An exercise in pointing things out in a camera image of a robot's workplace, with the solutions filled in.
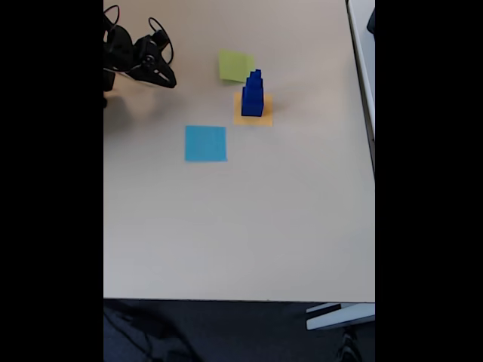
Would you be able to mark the orange paper square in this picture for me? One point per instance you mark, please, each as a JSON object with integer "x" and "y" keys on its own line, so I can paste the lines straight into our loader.
{"x": 249, "y": 121}

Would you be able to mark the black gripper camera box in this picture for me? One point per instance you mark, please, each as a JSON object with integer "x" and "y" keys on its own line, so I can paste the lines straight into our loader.
{"x": 160, "y": 37}

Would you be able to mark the green paper square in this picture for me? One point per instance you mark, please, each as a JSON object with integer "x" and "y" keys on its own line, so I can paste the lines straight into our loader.
{"x": 234, "y": 64}

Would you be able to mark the largest blue cube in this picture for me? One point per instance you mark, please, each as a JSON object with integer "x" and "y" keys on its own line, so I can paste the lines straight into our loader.
{"x": 252, "y": 107}

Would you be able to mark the dark object on adjacent table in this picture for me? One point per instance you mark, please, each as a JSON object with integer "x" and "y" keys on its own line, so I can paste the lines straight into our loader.
{"x": 372, "y": 22}

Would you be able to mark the white table foot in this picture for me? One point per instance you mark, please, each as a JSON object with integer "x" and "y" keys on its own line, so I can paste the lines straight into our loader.
{"x": 339, "y": 316}

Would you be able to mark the white adjacent table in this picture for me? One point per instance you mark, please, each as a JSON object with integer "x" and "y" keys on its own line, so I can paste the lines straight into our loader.
{"x": 364, "y": 45}

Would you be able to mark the large blue cube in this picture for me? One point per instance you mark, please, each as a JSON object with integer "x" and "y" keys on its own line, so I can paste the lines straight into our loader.
{"x": 254, "y": 92}

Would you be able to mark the blue paper square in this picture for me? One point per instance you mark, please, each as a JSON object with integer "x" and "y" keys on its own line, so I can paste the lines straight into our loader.
{"x": 205, "y": 145}

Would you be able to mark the small blue cube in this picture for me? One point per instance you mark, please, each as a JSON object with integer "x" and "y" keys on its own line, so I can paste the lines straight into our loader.
{"x": 255, "y": 78}

